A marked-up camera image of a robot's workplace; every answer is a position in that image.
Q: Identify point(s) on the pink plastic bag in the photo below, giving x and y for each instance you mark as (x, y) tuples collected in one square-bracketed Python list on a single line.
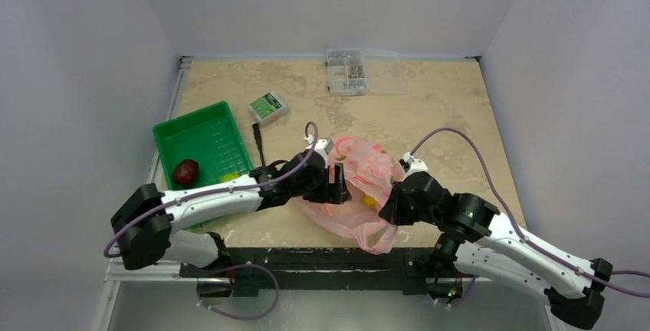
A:
[(368, 170)]

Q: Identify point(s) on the green labelled small box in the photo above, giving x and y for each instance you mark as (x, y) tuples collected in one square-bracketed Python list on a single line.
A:
[(268, 109)]

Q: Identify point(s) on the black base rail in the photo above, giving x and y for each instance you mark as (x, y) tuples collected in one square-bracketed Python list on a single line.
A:
[(248, 270)]

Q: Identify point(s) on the aluminium frame rail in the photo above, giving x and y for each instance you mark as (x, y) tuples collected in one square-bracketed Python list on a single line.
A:
[(154, 166)]

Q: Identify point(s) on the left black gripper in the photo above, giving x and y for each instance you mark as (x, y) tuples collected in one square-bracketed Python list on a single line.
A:
[(333, 193)]

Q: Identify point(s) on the red fake apple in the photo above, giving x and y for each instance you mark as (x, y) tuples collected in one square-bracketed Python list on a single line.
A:
[(186, 173)]

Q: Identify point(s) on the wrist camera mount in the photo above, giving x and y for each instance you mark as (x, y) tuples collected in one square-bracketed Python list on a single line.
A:
[(321, 147), (412, 165)]

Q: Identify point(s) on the green plastic tray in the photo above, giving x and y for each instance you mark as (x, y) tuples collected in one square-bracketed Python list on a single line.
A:
[(209, 136)]

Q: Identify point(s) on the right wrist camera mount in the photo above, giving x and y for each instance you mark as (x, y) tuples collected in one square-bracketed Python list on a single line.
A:
[(412, 165)]

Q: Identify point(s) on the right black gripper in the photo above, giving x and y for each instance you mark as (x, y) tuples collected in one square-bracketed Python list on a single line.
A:
[(396, 201)]

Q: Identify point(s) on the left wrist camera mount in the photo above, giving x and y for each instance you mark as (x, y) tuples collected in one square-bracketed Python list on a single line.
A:
[(321, 147)]

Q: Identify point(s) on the yellow fake lemon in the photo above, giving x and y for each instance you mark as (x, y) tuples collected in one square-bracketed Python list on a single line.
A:
[(370, 202)]

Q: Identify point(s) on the yellow green fake fruit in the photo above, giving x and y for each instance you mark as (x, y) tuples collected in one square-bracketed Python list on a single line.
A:
[(229, 177)]

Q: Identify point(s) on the clear screw organizer box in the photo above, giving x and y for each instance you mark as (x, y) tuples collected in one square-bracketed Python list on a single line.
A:
[(359, 72)]

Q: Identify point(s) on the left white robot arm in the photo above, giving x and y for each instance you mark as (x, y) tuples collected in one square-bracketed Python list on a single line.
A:
[(152, 225)]

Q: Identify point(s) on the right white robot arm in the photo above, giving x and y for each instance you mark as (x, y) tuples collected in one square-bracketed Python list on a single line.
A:
[(477, 239)]

